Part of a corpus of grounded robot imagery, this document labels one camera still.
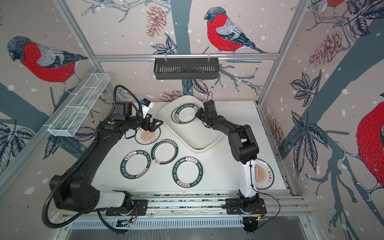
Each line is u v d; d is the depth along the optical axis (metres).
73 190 0.40
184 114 1.05
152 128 0.71
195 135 0.98
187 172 0.85
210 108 0.80
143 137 1.01
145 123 0.69
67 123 0.71
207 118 0.80
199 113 0.92
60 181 0.40
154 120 0.70
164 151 0.94
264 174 0.84
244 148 0.55
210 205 0.76
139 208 0.73
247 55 0.97
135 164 0.88
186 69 1.07
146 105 0.68
